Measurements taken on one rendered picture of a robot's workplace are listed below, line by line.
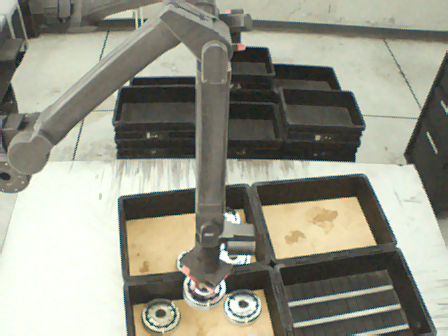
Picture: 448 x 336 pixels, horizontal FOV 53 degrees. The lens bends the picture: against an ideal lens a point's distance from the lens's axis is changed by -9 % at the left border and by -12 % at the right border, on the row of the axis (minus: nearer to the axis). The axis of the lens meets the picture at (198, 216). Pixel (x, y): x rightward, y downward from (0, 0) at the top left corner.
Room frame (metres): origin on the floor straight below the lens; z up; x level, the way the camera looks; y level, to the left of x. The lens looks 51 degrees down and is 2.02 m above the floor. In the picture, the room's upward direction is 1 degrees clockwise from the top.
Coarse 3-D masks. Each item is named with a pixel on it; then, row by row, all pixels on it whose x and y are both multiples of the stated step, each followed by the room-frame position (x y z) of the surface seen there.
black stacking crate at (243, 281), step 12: (228, 276) 0.70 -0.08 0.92; (240, 276) 0.71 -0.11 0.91; (252, 276) 0.71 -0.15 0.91; (264, 276) 0.72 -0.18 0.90; (132, 288) 0.66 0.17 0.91; (144, 288) 0.67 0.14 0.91; (156, 288) 0.67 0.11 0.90; (168, 288) 0.68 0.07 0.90; (180, 288) 0.68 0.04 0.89; (204, 288) 0.69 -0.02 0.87; (228, 288) 0.70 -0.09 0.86; (240, 288) 0.71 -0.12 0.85; (252, 288) 0.71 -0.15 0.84; (264, 288) 0.71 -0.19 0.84; (132, 300) 0.66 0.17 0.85; (144, 300) 0.66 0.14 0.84; (132, 312) 0.62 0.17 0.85; (276, 312) 0.60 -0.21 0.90; (132, 324) 0.57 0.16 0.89; (276, 324) 0.58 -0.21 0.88
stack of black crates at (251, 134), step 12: (240, 108) 2.01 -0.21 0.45; (252, 108) 2.01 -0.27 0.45; (264, 108) 2.01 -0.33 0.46; (276, 108) 1.98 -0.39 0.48; (240, 120) 1.99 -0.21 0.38; (252, 120) 2.00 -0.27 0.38; (264, 120) 2.00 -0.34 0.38; (276, 120) 1.89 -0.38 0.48; (228, 132) 1.89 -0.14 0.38; (240, 132) 1.90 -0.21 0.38; (252, 132) 1.90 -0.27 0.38; (264, 132) 1.91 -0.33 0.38; (276, 132) 1.85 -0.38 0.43; (228, 144) 1.73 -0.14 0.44; (240, 144) 1.74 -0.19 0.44; (252, 144) 1.74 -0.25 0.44; (264, 144) 1.74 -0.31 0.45; (276, 144) 1.73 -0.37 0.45; (228, 156) 1.72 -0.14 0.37; (240, 156) 1.72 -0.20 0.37; (252, 156) 1.73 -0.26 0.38; (264, 156) 1.73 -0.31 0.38; (276, 156) 1.73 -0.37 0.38
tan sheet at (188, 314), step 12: (180, 300) 0.68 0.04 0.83; (264, 300) 0.68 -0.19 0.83; (192, 312) 0.64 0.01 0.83; (204, 312) 0.64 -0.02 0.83; (216, 312) 0.64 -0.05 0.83; (264, 312) 0.64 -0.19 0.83; (180, 324) 0.60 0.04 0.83; (192, 324) 0.60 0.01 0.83; (204, 324) 0.60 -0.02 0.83; (216, 324) 0.60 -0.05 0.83; (228, 324) 0.60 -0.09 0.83; (252, 324) 0.60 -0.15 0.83; (264, 324) 0.60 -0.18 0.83
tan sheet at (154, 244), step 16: (128, 224) 0.94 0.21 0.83; (144, 224) 0.94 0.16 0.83; (160, 224) 0.94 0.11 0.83; (176, 224) 0.94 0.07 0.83; (192, 224) 0.94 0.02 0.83; (128, 240) 0.88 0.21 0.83; (144, 240) 0.88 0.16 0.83; (160, 240) 0.88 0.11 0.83; (176, 240) 0.88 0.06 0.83; (192, 240) 0.88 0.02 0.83; (144, 256) 0.82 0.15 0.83; (160, 256) 0.82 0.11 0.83; (176, 256) 0.82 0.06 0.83; (144, 272) 0.77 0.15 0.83; (160, 272) 0.77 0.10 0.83
